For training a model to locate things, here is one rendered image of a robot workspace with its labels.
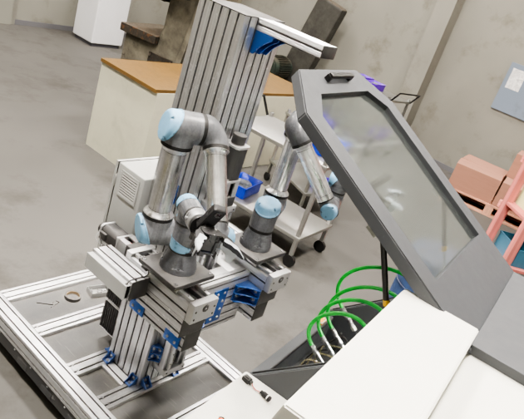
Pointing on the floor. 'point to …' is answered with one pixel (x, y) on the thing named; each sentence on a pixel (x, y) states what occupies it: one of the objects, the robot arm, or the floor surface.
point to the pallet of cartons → (490, 184)
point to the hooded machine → (101, 22)
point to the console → (388, 367)
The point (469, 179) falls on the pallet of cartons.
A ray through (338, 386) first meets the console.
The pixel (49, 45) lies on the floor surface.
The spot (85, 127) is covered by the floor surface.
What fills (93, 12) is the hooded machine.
